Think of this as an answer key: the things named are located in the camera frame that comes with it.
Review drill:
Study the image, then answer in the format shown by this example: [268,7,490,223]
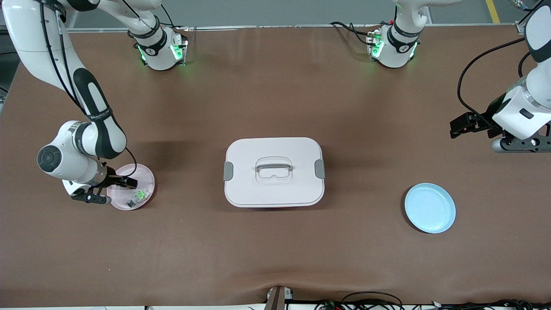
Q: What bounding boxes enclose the metal table edge bracket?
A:
[265,286,294,310]

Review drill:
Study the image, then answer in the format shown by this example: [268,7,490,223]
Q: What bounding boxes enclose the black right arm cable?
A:
[39,0,138,178]

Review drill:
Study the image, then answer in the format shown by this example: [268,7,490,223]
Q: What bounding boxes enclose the silver table edge rail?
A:
[67,24,523,33]

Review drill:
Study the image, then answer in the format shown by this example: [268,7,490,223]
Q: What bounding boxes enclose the pink round plate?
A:
[106,163,156,211]

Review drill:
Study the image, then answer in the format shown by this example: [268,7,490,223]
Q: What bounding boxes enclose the black left base cables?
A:
[330,21,380,46]

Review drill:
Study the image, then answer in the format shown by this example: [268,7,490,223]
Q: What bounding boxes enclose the light blue round plate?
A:
[404,183,456,234]

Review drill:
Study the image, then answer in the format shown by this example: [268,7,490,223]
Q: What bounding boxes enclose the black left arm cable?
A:
[457,37,532,125]

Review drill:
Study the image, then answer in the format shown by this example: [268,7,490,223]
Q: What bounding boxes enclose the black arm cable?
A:
[39,0,138,178]
[457,37,532,125]

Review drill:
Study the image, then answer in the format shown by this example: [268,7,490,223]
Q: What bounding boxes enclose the white lidded box grey latches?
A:
[223,137,326,208]

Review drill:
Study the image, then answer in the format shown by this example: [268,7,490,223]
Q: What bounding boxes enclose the aluminium frame profile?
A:
[508,0,536,35]

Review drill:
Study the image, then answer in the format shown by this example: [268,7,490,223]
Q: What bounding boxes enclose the black right base cable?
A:
[159,3,190,31]

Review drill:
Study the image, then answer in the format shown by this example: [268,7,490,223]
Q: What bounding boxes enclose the looped black cable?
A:
[341,291,403,310]

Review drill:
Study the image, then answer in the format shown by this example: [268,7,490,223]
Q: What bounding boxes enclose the green switch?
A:
[127,188,152,209]

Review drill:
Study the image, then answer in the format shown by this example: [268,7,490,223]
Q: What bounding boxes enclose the brown table mat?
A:
[0,26,551,307]

